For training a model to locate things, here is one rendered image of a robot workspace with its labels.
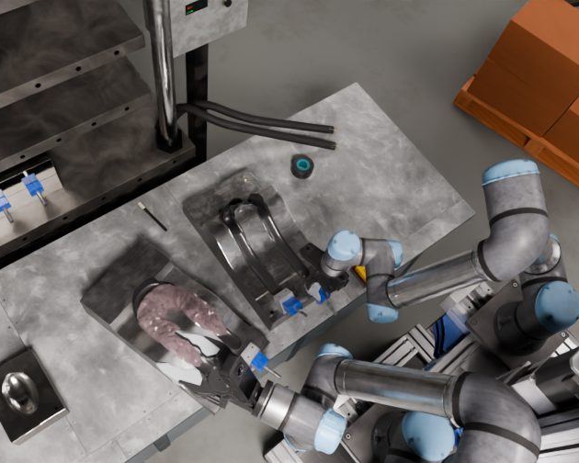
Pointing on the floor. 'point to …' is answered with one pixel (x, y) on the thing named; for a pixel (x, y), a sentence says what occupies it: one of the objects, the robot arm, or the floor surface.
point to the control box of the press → (183, 33)
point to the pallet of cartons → (544, 89)
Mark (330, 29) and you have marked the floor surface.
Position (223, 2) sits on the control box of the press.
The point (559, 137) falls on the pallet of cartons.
